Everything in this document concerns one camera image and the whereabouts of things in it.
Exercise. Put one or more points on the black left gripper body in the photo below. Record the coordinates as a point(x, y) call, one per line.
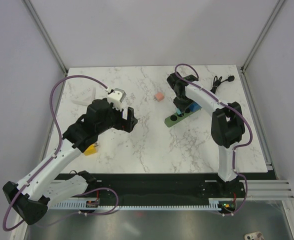
point(117, 121)

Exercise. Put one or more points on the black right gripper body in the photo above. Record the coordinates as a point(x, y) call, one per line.
point(182, 103)

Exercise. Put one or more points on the yellow plug adapter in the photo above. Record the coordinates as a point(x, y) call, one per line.
point(92, 149)

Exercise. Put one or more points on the teal USB plug adapter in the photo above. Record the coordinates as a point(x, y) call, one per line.
point(179, 112)

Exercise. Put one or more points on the blue cube socket adapter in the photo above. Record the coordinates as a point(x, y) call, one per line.
point(194, 107)

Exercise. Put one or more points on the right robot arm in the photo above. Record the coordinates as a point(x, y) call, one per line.
point(227, 125)

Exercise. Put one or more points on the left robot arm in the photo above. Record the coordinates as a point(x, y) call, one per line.
point(31, 196)

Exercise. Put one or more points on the pink plug adapter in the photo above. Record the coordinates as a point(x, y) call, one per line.
point(159, 96)

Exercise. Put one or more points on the green power strip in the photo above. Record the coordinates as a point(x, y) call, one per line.
point(175, 118)

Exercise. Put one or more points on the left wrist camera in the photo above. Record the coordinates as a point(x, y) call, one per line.
point(115, 98)

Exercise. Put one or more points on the aluminium frame rail right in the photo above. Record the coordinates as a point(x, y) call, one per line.
point(263, 33)

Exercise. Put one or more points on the aluminium frame rail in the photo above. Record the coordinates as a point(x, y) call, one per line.
point(45, 35)
point(263, 33)

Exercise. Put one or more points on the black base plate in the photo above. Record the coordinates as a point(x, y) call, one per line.
point(159, 186)

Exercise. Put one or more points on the white slotted cable duct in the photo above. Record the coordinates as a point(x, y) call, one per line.
point(86, 204)

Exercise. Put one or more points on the aluminium frame rail left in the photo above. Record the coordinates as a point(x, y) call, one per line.
point(45, 35)

